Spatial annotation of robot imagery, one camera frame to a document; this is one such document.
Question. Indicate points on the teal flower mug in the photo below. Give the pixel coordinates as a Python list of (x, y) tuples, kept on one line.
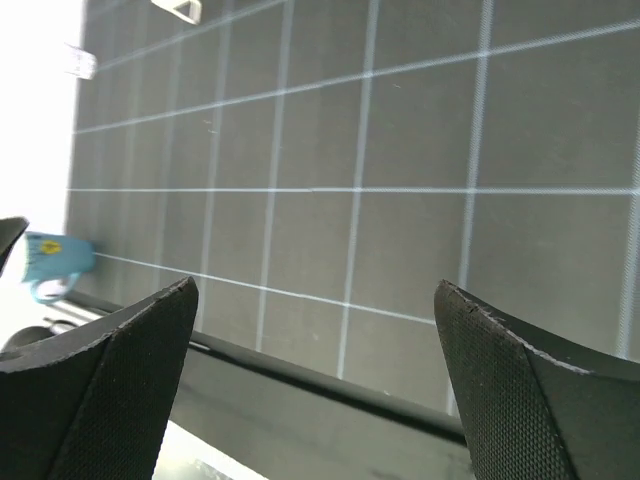
[(52, 257)]

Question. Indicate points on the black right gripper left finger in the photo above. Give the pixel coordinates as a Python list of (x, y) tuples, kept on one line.
[(94, 402)]

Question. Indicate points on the black grid mat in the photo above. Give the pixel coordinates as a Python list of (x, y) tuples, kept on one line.
[(319, 166)]

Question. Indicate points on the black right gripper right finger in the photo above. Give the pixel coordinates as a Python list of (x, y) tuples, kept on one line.
[(532, 404)]

